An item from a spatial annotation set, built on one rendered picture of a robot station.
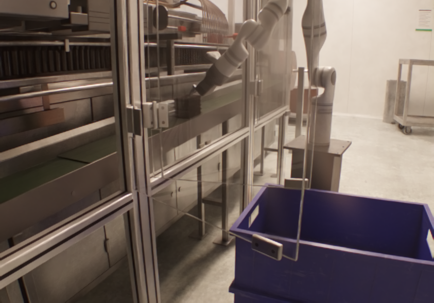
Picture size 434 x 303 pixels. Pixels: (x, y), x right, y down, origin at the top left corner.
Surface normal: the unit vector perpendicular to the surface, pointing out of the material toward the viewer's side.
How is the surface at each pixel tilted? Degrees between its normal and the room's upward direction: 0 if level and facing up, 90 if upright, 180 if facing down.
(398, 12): 90
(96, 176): 90
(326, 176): 90
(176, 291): 0
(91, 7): 90
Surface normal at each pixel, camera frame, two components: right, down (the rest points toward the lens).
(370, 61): -0.42, 0.22
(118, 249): 0.91, 0.11
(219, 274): 0.00, -0.97
